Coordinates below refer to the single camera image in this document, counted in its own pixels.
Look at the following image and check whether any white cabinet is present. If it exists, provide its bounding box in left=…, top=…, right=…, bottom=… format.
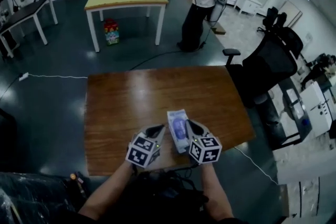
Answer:
left=300, top=81, right=334, bottom=137

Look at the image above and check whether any colourful toy box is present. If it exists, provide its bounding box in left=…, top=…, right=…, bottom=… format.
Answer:
left=103, top=18, right=121, bottom=47

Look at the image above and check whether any black desk with white legs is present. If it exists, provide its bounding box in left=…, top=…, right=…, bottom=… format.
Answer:
left=0, top=0, right=59, bottom=59

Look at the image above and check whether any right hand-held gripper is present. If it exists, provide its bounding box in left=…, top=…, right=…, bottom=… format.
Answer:
left=185, top=119, right=223, bottom=165

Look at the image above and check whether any thin white floor cable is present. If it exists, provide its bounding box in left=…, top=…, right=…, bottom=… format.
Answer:
left=233, top=146, right=279, bottom=186

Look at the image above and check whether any black office chair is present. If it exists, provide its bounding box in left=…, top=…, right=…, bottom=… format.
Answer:
left=257, top=6, right=279, bottom=33
left=223, top=26, right=304, bottom=125

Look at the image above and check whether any person's right forearm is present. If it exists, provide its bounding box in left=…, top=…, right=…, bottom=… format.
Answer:
left=201, top=162, right=235, bottom=220

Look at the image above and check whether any small white table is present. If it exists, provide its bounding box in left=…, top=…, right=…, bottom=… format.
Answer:
left=233, top=0, right=264, bottom=17

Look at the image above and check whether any person's left forearm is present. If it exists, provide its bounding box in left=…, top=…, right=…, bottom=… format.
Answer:
left=78, top=159, right=138, bottom=221

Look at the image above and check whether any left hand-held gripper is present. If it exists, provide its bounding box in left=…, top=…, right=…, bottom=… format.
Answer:
left=125, top=124, right=166, bottom=168

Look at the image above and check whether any white power cable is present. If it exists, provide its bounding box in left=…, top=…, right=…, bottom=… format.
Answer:
left=27, top=73, right=89, bottom=80

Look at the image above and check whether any person's black clothing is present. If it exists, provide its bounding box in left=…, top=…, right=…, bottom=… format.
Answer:
left=77, top=169, right=250, bottom=224

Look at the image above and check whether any white and blue packet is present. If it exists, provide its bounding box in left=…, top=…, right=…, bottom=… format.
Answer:
left=167, top=110, right=191, bottom=154

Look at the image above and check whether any brown wooden table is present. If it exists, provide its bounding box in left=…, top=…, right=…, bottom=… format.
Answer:
left=84, top=65, right=257, bottom=177

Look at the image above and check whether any leaning whiteboard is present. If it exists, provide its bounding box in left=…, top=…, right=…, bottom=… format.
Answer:
left=277, top=0, right=303, bottom=29

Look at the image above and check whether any black metal desk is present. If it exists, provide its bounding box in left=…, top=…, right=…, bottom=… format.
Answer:
left=270, top=78, right=313, bottom=151

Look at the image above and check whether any plastic-wrapped bundle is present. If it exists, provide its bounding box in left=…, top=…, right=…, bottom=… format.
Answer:
left=0, top=172, right=89, bottom=224

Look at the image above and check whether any small bottle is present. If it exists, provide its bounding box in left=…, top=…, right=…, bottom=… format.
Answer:
left=69, top=172, right=85, bottom=194

